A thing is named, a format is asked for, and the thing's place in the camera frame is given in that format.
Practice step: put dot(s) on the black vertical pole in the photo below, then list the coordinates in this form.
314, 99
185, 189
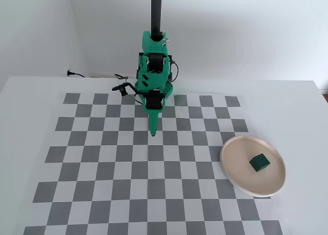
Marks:
156, 11

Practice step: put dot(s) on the grey white checkered mat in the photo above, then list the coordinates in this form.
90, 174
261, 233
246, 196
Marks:
123, 168

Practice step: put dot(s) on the white power strip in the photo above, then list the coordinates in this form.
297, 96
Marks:
102, 75

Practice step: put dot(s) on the dark green cube dice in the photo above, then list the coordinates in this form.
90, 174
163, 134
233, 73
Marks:
259, 163

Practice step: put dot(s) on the round beige plate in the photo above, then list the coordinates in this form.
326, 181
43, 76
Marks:
238, 155

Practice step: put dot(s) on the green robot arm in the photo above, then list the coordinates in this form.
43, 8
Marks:
153, 49

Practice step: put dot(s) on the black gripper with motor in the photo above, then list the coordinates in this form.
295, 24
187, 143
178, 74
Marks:
154, 102

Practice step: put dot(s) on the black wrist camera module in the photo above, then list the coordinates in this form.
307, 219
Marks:
123, 87

